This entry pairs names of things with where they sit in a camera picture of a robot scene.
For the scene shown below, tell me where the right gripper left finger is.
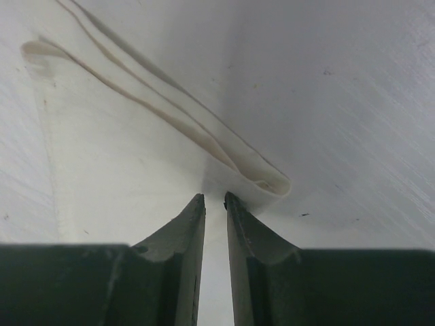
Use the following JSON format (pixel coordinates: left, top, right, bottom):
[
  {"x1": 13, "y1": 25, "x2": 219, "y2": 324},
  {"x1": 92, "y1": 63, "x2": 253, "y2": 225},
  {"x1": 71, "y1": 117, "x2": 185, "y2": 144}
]
[{"x1": 1, "y1": 194, "x2": 206, "y2": 325}]

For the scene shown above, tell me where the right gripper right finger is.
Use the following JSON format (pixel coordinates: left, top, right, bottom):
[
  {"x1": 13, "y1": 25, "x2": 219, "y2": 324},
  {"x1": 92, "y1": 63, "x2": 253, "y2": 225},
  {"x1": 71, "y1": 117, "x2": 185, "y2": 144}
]
[{"x1": 224, "y1": 192, "x2": 434, "y2": 325}]

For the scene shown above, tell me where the cream white t shirt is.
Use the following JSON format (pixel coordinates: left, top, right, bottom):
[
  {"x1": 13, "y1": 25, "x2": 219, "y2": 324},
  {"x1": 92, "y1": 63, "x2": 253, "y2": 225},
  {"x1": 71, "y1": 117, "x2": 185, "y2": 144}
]
[{"x1": 18, "y1": 1, "x2": 291, "y2": 325}]

